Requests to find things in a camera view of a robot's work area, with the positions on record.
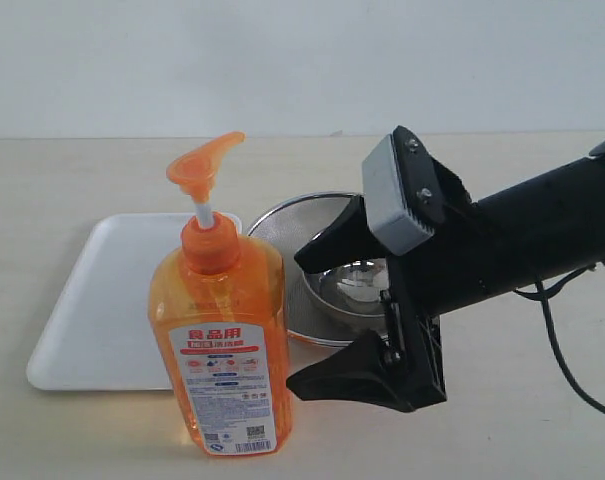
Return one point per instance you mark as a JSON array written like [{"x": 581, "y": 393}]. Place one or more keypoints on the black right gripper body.
[{"x": 423, "y": 280}]

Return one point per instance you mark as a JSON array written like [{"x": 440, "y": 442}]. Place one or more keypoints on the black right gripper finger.
[
  {"x": 356, "y": 373},
  {"x": 346, "y": 240}
]

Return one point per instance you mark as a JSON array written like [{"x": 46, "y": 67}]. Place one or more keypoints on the orange pump soap bottle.
[{"x": 216, "y": 306}]

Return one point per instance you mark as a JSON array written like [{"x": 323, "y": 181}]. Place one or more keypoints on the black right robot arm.
[{"x": 533, "y": 237}]

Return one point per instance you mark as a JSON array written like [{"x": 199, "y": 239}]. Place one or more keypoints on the small stainless steel bowl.
[{"x": 349, "y": 291}]

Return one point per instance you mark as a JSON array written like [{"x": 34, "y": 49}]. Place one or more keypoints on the steel mesh colander bowl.
[{"x": 289, "y": 226}]

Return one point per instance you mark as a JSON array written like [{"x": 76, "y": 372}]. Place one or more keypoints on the white rectangular plastic tray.
[{"x": 98, "y": 337}]

